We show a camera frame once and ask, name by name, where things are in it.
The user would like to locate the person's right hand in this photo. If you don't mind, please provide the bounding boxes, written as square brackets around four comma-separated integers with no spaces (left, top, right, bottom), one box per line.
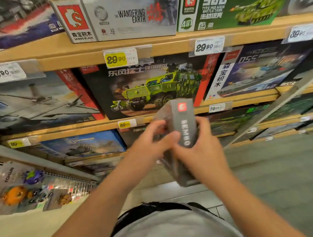
[172,116,231,189]

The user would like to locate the person's left hand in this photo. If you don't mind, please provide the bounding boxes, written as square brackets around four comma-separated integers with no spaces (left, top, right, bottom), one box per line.
[122,119,182,181]

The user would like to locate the small grey toy box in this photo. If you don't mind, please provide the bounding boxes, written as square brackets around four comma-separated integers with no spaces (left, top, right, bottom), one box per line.
[154,98,200,187]

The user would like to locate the person's left forearm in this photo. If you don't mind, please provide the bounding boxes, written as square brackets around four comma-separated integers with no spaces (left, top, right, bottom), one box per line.
[52,158,145,237]

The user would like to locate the person's right forearm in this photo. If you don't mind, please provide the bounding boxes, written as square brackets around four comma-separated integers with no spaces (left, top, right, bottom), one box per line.
[210,169,306,237]

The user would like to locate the yellow price tag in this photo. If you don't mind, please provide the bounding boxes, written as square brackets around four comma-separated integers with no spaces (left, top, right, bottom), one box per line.
[118,119,137,129]
[103,48,139,69]
[7,138,32,149]

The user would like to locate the white price tag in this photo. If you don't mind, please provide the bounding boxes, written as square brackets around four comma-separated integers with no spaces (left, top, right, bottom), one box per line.
[0,62,27,84]
[194,36,225,56]
[287,23,313,43]
[209,103,226,113]

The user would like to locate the green truck toy box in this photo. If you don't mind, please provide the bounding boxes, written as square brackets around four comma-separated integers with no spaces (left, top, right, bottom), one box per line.
[78,52,221,121]

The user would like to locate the dark green toy box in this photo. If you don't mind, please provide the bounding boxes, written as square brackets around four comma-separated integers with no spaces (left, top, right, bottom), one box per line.
[205,105,270,136]
[262,92,313,122]

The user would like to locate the grey shirt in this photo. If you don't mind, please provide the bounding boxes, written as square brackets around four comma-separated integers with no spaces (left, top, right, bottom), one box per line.
[111,203,244,237]

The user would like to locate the blue jet toy box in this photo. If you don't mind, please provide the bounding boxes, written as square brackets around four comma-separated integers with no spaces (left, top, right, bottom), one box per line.
[39,129,127,160]

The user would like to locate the grey flat toy box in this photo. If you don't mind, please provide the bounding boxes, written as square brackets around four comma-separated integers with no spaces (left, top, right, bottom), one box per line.
[253,122,305,140]

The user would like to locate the row of metal display hooks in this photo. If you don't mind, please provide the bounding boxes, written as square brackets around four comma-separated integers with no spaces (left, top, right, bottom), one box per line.
[44,171,98,203]

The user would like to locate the warship toy box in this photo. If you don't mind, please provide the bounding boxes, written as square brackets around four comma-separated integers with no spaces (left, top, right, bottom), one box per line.
[204,40,313,101]

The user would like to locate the brown toy blister pack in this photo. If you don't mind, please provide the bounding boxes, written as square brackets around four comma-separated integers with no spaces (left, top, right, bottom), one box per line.
[43,188,74,212]

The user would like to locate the light grey toy box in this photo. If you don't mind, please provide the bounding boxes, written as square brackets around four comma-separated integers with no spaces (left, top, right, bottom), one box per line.
[49,0,179,44]

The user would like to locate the wooden shelf unit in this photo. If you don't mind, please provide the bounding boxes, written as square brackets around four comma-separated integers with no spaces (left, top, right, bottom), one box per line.
[0,12,313,171]

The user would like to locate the grey aircraft toy box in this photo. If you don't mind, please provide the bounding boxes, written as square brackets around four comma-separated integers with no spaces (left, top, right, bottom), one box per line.
[0,69,105,136]

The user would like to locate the black toy box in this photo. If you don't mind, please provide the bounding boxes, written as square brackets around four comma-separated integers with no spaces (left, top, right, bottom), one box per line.
[278,50,313,87]

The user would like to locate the purple toy blister pack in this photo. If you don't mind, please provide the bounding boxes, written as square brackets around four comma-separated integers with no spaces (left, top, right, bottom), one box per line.
[0,161,47,193]

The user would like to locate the green tank toy box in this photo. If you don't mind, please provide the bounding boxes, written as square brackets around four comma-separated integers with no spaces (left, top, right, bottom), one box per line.
[177,0,287,33]

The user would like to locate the orange toy blister pack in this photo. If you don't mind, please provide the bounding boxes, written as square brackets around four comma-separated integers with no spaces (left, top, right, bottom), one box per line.
[0,183,49,216]

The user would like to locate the dark grey toy box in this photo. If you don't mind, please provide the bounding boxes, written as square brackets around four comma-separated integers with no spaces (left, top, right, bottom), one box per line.
[277,0,313,17]

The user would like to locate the blue and red toy box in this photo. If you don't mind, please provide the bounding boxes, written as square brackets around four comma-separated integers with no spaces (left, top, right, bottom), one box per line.
[0,0,65,50]

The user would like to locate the black strap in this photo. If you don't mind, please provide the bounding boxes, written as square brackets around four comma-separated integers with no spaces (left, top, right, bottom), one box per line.
[111,201,222,236]

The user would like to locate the grey metal rail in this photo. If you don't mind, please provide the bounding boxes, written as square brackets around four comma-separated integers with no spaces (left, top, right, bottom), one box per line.
[0,145,100,182]

